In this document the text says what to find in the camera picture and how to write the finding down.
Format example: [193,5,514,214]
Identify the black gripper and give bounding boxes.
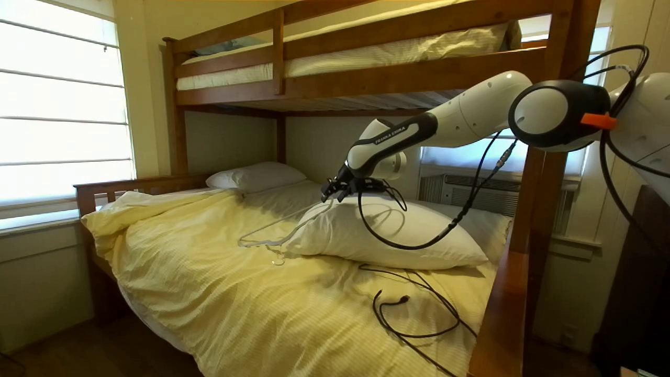
[318,165,392,204]

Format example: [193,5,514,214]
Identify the large white pillow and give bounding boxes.
[273,190,490,271]

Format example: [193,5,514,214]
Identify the white wire hanger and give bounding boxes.
[236,197,336,265]

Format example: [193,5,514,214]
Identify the small white pillow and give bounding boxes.
[205,160,310,194]

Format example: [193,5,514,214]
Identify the grey bed sheet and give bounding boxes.
[238,180,336,219]

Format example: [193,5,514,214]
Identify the cream bunk mattress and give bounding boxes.
[175,18,521,92]

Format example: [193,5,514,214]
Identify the yellow duvet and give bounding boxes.
[82,185,498,377]

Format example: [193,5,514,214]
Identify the bright window behind bed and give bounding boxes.
[417,13,616,175]

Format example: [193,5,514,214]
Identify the grey window air conditioner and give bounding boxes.
[421,173,582,219]

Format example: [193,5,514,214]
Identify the white window blinds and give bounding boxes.
[0,0,138,217]

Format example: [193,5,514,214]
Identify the dark wooden cabinet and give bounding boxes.
[593,183,670,377]

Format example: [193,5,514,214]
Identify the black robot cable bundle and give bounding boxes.
[354,44,670,252]

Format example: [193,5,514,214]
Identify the wooden bunk bed frame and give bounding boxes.
[72,0,602,377]

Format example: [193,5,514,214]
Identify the thin black cable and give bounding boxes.
[358,262,479,377]

